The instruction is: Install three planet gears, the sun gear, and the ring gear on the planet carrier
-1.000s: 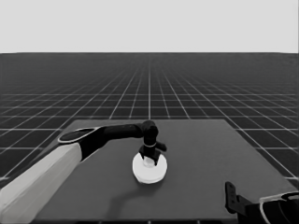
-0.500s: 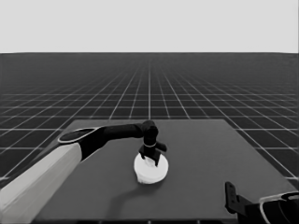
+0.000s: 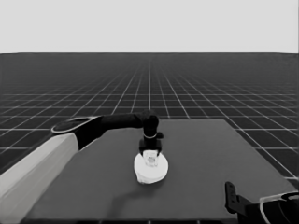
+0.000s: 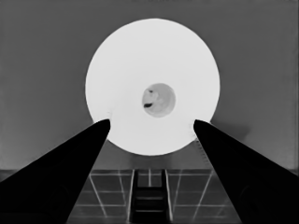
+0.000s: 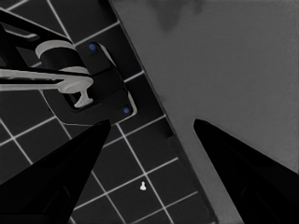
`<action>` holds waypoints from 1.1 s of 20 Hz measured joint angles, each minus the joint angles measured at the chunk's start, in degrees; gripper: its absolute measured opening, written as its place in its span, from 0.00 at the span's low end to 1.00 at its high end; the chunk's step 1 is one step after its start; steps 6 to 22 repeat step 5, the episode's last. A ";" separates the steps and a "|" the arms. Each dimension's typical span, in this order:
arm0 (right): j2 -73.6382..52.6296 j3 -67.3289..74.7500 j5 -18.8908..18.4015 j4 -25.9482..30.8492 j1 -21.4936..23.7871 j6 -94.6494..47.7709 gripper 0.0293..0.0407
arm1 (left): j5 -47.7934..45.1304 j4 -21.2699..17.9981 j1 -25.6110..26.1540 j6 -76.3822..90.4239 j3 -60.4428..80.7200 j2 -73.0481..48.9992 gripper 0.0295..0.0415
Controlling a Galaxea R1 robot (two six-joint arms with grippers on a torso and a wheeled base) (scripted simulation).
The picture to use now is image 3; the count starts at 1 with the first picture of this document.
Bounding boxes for small white gear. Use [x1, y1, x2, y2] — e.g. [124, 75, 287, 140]
[144, 149, 159, 168]

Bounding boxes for large thick white disc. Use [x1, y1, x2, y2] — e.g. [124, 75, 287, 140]
[134, 151, 169, 185]

